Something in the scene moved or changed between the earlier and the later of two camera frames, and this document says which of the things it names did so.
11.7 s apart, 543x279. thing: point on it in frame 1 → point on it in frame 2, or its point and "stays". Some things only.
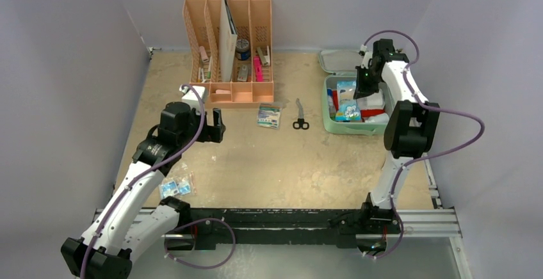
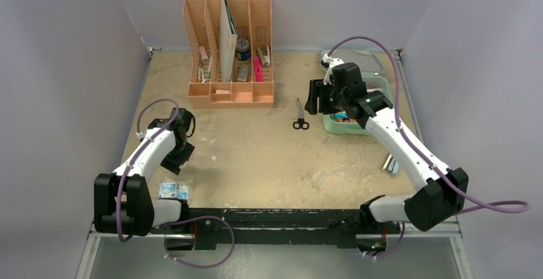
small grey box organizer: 243,73 stays
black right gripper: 364,84 → 318,96
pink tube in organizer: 204,56 stays
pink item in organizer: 258,68 stays
